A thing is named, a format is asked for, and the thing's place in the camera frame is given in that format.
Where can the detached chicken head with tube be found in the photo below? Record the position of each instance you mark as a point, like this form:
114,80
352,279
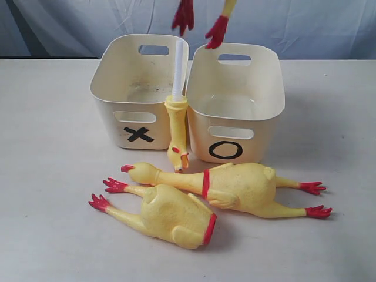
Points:
176,105

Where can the headless yellow rubber chicken body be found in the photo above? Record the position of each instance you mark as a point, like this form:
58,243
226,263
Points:
166,213

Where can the yellow rubber chicken whole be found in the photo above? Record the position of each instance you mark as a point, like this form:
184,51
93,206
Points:
247,187

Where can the yellow rubber chicken lifted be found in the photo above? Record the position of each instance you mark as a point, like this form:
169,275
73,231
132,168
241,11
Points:
184,19

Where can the white bin marked O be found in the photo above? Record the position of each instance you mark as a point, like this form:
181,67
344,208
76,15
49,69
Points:
235,95

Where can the white bin marked X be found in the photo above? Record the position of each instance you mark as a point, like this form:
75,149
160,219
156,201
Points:
131,83

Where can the blue-white backdrop curtain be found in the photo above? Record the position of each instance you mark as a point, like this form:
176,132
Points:
294,29

